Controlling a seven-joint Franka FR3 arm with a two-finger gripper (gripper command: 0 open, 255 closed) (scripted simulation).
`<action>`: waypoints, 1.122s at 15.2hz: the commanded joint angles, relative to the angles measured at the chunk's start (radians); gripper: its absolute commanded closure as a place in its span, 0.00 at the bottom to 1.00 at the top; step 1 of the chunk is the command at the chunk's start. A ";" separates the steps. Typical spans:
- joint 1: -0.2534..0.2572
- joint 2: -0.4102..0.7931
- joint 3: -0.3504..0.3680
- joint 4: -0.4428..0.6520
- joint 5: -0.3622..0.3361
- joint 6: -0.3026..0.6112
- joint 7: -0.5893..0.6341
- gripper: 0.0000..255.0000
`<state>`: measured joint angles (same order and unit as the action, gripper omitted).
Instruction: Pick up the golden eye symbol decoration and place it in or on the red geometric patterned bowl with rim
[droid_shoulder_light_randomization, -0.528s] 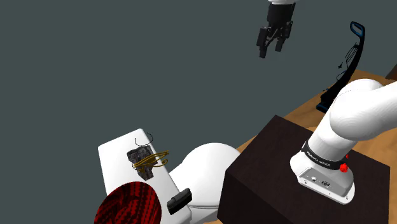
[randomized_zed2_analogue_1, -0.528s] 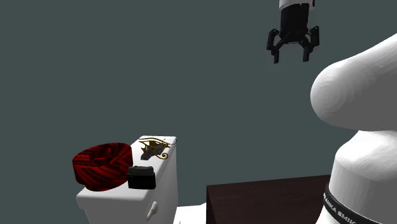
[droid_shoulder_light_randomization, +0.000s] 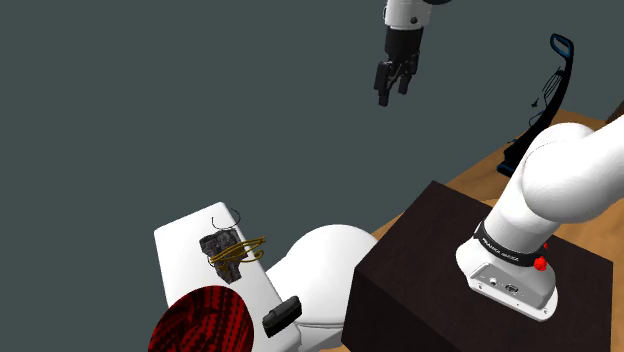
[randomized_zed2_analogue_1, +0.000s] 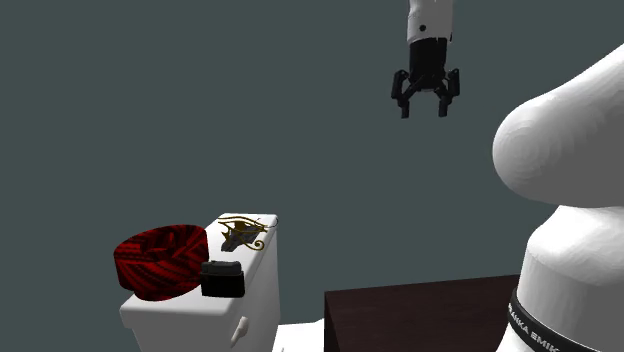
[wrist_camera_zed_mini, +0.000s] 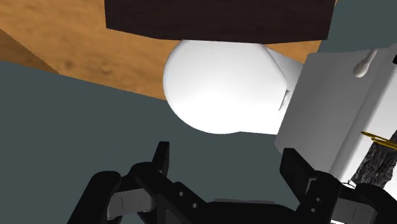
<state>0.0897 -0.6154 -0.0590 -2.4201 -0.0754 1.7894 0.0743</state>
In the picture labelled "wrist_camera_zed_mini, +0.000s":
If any dark brown robot stand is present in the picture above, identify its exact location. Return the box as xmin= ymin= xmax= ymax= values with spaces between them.
xmin=104 ymin=0 xmax=338 ymax=44

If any dark grey textured object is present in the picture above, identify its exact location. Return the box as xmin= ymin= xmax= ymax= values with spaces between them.
xmin=350 ymin=130 xmax=397 ymax=191

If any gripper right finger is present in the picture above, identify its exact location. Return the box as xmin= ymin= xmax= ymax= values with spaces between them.
xmin=279 ymin=148 xmax=397 ymax=224

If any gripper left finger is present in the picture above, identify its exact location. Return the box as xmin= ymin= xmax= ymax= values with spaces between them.
xmin=66 ymin=141 xmax=207 ymax=224

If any gold thin metal object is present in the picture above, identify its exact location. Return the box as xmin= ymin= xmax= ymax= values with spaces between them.
xmin=361 ymin=130 xmax=397 ymax=150

